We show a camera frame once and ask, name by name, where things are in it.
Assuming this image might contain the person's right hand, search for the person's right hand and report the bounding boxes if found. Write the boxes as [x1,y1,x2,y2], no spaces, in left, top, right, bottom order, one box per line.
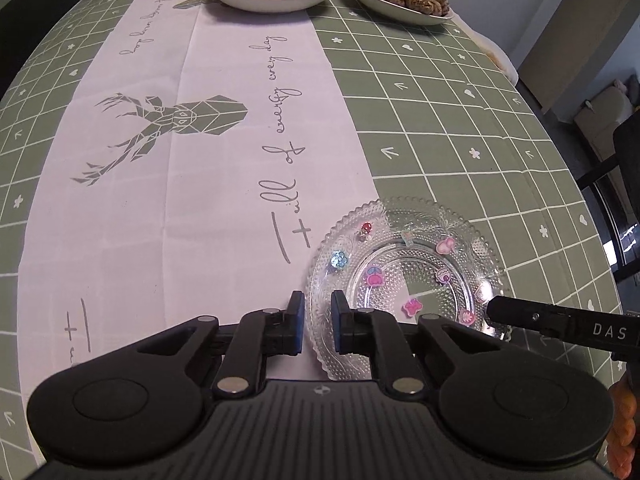
[606,375,640,480]

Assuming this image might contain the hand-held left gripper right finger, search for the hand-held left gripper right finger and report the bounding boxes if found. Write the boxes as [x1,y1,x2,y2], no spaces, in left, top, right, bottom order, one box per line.
[331,290,506,396]

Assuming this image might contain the light sofa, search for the light sofa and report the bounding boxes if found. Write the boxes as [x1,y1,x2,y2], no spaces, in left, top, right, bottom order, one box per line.
[572,75,640,161]

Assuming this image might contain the black wooden chair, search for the black wooden chair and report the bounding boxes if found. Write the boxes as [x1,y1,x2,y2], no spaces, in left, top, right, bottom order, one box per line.
[575,160,640,281]

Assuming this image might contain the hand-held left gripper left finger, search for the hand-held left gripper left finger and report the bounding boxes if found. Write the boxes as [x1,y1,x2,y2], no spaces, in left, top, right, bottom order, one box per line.
[135,290,307,401]

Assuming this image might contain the beaded glass plate with stickers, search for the beaded glass plate with stickers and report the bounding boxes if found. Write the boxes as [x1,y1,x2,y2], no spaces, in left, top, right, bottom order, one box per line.
[306,197,513,381]

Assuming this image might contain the green checked tablecloth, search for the green checked tablecloth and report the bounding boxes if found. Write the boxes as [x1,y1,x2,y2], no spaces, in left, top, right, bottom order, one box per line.
[0,0,623,461]

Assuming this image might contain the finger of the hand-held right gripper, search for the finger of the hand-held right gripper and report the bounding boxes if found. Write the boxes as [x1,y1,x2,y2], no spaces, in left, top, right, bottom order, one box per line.
[486,296,640,361]

